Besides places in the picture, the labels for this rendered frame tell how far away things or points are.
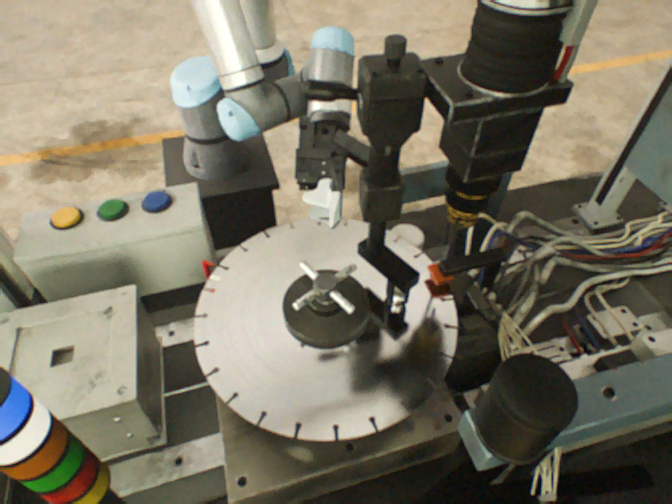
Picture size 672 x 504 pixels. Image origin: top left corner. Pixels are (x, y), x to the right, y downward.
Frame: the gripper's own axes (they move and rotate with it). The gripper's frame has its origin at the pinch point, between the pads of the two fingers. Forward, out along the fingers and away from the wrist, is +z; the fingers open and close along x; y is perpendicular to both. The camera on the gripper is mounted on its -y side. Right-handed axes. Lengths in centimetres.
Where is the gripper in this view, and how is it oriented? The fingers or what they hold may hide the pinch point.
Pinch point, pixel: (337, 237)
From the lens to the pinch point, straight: 77.2
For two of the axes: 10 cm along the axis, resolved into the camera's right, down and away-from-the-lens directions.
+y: -10.0, -0.4, 0.3
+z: -0.4, 9.9, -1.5
